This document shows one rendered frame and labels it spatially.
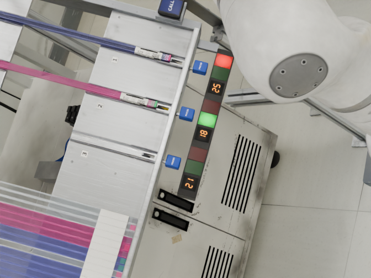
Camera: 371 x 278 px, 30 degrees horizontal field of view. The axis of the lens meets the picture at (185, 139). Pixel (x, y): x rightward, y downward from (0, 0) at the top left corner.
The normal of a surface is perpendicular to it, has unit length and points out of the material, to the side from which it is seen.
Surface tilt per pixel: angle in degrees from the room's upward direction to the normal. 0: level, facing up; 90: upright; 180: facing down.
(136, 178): 48
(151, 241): 90
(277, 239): 0
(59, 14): 90
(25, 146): 0
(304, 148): 0
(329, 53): 88
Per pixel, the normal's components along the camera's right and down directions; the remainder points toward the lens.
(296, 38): 0.01, 0.10
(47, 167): -0.71, -0.36
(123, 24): 0.01, -0.25
